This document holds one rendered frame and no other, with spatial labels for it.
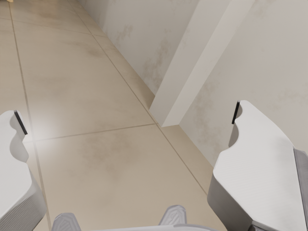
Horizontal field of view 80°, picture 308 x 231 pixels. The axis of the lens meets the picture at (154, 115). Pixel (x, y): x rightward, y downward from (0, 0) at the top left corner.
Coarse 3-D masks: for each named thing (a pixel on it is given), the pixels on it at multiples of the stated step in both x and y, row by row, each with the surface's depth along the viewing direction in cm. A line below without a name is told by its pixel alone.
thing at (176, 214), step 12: (60, 216) 5; (72, 216) 5; (168, 216) 5; (180, 216) 5; (60, 228) 5; (72, 228) 5; (120, 228) 5; (132, 228) 5; (144, 228) 5; (156, 228) 5; (168, 228) 4; (180, 228) 4; (192, 228) 4; (204, 228) 4
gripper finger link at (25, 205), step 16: (16, 112) 10; (0, 128) 9; (16, 128) 10; (0, 144) 8; (16, 144) 8; (0, 160) 7; (16, 160) 7; (0, 176) 6; (16, 176) 6; (32, 176) 7; (0, 192) 6; (16, 192) 6; (32, 192) 6; (0, 208) 5; (16, 208) 6; (32, 208) 6; (0, 224) 5; (16, 224) 6; (32, 224) 6
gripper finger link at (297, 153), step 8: (296, 152) 7; (304, 152) 7; (296, 160) 7; (304, 160) 7; (304, 168) 7; (304, 176) 6; (304, 184) 6; (304, 192) 6; (304, 200) 6; (304, 208) 5
